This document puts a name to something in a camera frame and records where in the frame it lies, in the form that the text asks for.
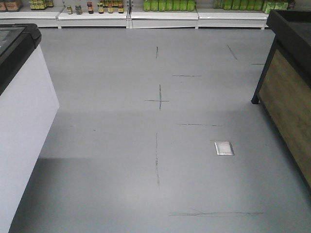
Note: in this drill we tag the wooden black display stand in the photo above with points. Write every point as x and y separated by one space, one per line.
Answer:
284 87

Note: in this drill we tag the white store shelf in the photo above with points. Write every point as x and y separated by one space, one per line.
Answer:
73 13

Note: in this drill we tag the green package row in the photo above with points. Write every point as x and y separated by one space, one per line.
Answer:
169 5

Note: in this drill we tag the white chest freezer black lid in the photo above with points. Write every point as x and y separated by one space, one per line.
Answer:
28 106

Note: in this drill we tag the silver floor socket plate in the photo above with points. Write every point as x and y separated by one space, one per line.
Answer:
224 148

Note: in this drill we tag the dark sauce jar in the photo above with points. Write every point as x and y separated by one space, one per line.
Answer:
90 7

